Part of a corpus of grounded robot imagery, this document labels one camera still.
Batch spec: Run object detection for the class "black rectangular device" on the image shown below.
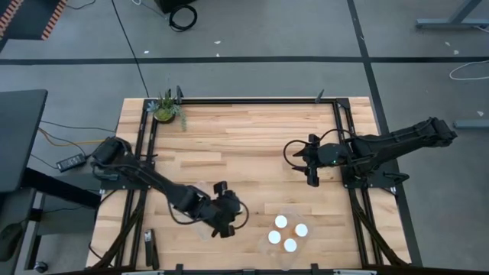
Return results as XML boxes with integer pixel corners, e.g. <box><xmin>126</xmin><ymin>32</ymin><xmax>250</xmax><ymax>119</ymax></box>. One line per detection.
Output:
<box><xmin>143</xmin><ymin>228</ymin><xmax>160</xmax><ymax>270</ymax></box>

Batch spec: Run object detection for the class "clear plastic bin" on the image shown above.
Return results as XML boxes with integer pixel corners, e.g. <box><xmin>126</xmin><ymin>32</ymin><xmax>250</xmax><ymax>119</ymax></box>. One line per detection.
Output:
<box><xmin>182</xmin><ymin>180</ymin><xmax>230</xmax><ymax>242</ymax></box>
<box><xmin>256</xmin><ymin>205</ymin><xmax>316</xmax><ymax>272</ymax></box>

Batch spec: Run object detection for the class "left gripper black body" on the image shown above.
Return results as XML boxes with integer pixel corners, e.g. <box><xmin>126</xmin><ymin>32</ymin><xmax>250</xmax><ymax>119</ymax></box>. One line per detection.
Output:
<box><xmin>198</xmin><ymin>181</ymin><xmax>245</xmax><ymax>239</ymax></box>

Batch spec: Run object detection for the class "black computer mouse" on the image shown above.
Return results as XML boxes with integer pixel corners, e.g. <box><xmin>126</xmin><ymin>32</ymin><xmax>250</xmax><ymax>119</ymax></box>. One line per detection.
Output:
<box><xmin>0</xmin><ymin>222</ymin><xmax>24</xmax><ymax>263</ymax></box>

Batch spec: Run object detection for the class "black power adapter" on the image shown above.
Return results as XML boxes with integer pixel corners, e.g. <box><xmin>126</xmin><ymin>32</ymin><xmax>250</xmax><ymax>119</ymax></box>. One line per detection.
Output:
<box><xmin>55</xmin><ymin>152</ymin><xmax>87</xmax><ymax>173</ymax></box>

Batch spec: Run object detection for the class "long thin black cable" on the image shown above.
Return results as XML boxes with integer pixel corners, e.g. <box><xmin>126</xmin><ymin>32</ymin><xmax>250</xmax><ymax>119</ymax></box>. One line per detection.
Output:
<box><xmin>110</xmin><ymin>0</ymin><xmax>150</xmax><ymax>99</ymax></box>

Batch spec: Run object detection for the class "black aluminium table frame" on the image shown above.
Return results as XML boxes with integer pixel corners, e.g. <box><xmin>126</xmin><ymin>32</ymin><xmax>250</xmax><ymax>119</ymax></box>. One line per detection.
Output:
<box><xmin>91</xmin><ymin>86</ymin><xmax>412</xmax><ymax>275</ymax></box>

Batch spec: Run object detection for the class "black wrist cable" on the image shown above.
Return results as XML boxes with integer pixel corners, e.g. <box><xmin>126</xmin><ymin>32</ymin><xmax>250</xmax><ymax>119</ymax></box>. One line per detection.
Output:
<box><xmin>283</xmin><ymin>128</ymin><xmax>358</xmax><ymax>170</ymax></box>
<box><xmin>232</xmin><ymin>200</ymin><xmax>250</xmax><ymax>230</ymax></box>

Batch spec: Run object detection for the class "coiled black cable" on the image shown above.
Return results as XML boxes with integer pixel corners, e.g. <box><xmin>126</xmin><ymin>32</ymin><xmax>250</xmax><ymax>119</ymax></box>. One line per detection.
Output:
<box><xmin>168</xmin><ymin>3</ymin><xmax>199</xmax><ymax>33</ymax></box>

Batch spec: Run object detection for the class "white floor cable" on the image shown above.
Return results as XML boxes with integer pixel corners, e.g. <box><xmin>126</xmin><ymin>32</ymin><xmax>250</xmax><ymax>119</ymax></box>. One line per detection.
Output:
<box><xmin>449</xmin><ymin>59</ymin><xmax>489</xmax><ymax>82</ymax></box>

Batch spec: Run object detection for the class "yellow cable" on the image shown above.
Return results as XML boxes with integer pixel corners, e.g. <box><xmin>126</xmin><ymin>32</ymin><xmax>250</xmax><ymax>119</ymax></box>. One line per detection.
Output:
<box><xmin>37</xmin><ymin>127</ymin><xmax>106</xmax><ymax>148</ymax></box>

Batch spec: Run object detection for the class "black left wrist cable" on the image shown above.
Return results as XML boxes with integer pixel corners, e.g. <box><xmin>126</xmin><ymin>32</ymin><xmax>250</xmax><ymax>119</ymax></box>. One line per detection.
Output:
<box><xmin>232</xmin><ymin>200</ymin><xmax>250</xmax><ymax>230</ymax></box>

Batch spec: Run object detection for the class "black floor box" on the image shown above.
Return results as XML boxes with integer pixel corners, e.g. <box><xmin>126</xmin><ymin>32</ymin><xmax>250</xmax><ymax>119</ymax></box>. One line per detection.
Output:
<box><xmin>154</xmin><ymin>0</ymin><xmax>198</xmax><ymax>15</ymax></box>

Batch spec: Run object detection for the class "long grey table foot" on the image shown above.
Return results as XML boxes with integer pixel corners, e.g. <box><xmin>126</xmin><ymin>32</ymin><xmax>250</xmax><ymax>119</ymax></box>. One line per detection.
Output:
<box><xmin>415</xmin><ymin>0</ymin><xmax>489</xmax><ymax>31</ymax></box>

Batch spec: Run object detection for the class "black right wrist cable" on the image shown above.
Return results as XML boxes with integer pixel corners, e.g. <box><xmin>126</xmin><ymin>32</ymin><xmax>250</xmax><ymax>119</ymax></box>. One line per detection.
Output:
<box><xmin>283</xmin><ymin>128</ymin><xmax>358</xmax><ymax>170</ymax></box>

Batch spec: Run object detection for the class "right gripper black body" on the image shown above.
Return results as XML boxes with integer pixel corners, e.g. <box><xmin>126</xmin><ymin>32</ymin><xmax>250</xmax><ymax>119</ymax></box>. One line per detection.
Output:
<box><xmin>305</xmin><ymin>133</ymin><xmax>325</xmax><ymax>188</ymax></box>

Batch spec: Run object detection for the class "potted succulent plant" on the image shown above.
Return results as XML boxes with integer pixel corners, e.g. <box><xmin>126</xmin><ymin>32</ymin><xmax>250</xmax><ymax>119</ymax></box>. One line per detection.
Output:
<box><xmin>146</xmin><ymin>89</ymin><xmax>188</xmax><ymax>132</ymax></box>

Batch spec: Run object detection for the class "black mat with orange stripes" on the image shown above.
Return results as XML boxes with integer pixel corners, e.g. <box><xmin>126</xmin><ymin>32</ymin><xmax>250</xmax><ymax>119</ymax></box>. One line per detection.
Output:
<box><xmin>0</xmin><ymin>0</ymin><xmax>69</xmax><ymax>41</ymax></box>

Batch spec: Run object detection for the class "black power cable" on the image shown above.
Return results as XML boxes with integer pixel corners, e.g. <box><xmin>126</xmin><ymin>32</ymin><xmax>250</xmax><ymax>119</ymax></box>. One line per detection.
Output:
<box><xmin>39</xmin><ymin>120</ymin><xmax>116</xmax><ymax>134</ymax></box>

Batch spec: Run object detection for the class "short grey table foot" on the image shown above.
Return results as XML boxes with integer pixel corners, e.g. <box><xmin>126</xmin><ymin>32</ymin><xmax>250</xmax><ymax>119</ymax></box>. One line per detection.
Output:
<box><xmin>453</xmin><ymin>118</ymin><xmax>489</xmax><ymax>130</ymax></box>

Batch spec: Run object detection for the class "black desk top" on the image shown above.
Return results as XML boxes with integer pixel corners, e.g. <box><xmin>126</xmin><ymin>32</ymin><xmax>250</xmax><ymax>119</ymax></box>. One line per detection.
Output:
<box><xmin>0</xmin><ymin>89</ymin><xmax>49</xmax><ymax>194</ymax></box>

